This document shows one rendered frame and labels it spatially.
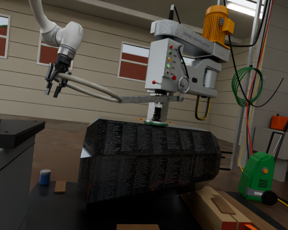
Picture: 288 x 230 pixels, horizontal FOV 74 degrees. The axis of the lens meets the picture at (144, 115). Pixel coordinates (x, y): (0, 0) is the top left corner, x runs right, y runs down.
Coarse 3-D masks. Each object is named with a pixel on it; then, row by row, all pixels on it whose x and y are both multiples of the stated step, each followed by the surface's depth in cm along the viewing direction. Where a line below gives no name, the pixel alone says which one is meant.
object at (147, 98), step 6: (126, 96) 155; (132, 96) 146; (138, 96) 149; (144, 96) 153; (150, 96) 157; (156, 96) 161; (162, 96) 165; (168, 96) 170; (174, 96) 174; (114, 102) 144; (126, 102) 143; (132, 102) 146; (138, 102) 150; (144, 102) 154; (150, 102) 158
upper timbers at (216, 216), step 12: (192, 192) 187; (216, 192) 186; (204, 204) 163; (228, 204) 164; (216, 216) 144; (228, 216) 144; (240, 216) 147; (216, 228) 142; (228, 228) 138; (240, 228) 140
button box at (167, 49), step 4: (168, 44) 153; (172, 44) 156; (168, 48) 153; (172, 48) 156; (168, 52) 154; (172, 52) 157; (164, 56) 154; (168, 56) 154; (172, 56) 157; (164, 60) 154; (172, 60) 158; (164, 64) 154; (164, 68) 154; (168, 68) 156; (164, 72) 154; (164, 76) 155; (168, 76) 157
